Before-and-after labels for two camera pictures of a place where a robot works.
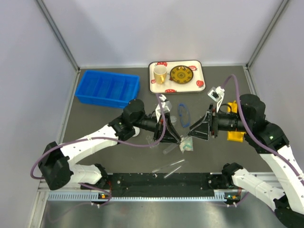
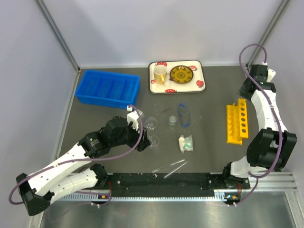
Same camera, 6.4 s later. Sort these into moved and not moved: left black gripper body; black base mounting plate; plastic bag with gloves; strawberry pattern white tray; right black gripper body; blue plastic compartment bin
Moved: right black gripper body; left black gripper body
Not moved: blue plastic compartment bin; black base mounting plate; strawberry pattern white tray; plastic bag with gloves
